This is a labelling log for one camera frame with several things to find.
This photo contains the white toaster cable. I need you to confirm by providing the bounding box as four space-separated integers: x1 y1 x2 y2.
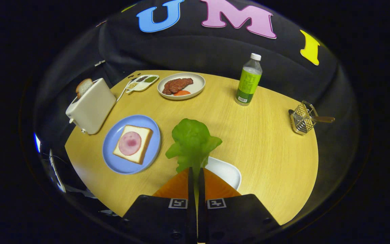
116 81 131 102

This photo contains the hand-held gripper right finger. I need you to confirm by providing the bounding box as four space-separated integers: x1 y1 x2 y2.
198 167 281 244

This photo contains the green label plastic bottle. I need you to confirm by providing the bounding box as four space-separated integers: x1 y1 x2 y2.
235 53 263 106

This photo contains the wire basket with wooden handle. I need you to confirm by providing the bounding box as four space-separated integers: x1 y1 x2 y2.
288 101 335 136

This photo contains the white bread slice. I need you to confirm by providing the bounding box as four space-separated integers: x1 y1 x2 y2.
113 125 154 165

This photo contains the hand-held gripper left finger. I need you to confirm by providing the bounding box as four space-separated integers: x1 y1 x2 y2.
122 167 198 244

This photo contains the white rounded square plate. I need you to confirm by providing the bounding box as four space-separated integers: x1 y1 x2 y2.
204 157 242 191

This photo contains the brown meat slice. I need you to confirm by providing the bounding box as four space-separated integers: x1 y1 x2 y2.
162 78 194 95

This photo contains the white divided dish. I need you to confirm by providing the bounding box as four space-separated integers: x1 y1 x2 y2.
125 75 159 94

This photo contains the pink ham slice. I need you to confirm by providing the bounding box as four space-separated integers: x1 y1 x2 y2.
118 131 142 156

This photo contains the green lettuce leaf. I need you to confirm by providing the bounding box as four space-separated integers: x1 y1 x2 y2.
165 118 223 173

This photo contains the white toaster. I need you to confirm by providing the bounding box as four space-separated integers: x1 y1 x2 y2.
65 78 117 135

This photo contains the toasted bread slice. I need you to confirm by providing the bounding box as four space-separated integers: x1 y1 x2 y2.
76 78 94 99

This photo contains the blue round plate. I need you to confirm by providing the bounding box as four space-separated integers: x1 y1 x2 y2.
102 115 161 175

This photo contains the beige round plate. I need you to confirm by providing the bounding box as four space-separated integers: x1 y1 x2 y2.
157 73 206 100

